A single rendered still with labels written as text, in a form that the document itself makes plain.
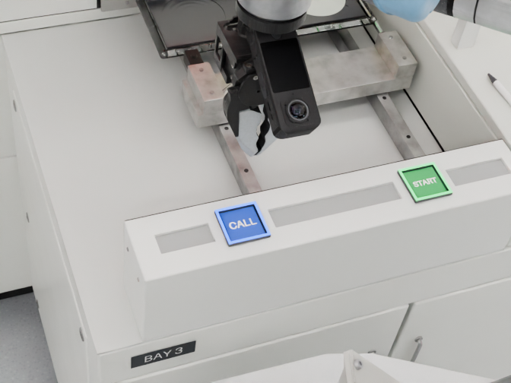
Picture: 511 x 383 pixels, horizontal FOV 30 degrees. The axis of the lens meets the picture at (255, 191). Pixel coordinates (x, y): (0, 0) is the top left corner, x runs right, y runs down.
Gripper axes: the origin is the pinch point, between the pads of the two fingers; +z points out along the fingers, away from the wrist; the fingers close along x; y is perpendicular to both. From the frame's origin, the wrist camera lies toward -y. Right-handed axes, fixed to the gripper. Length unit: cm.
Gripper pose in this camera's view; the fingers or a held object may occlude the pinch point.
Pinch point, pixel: (257, 151)
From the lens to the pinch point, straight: 108.0
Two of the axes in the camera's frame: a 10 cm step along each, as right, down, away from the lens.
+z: -1.1, 6.4, 7.6
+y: -3.5, -7.4, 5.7
